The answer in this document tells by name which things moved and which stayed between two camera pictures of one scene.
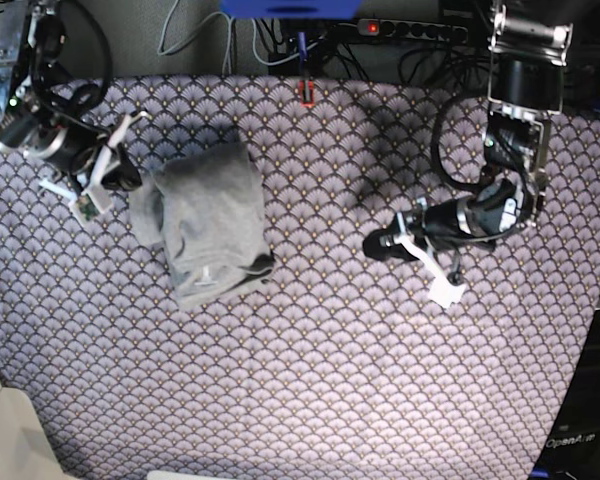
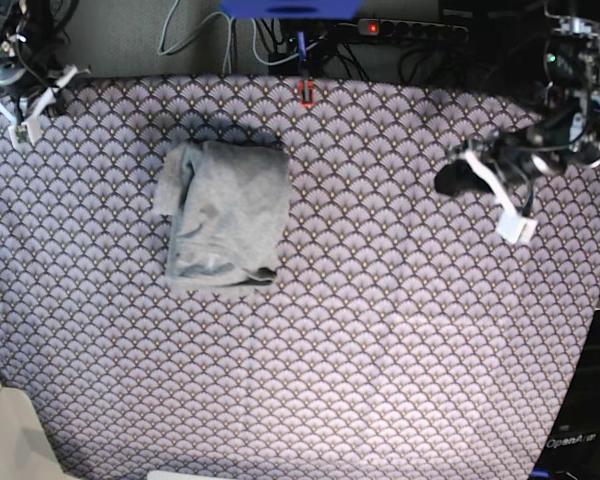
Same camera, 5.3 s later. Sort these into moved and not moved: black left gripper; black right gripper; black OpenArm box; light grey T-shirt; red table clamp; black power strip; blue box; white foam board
Moved: black left gripper; black right gripper; light grey T-shirt
Not moved: black power strip; blue box; white foam board; black OpenArm box; red table clamp
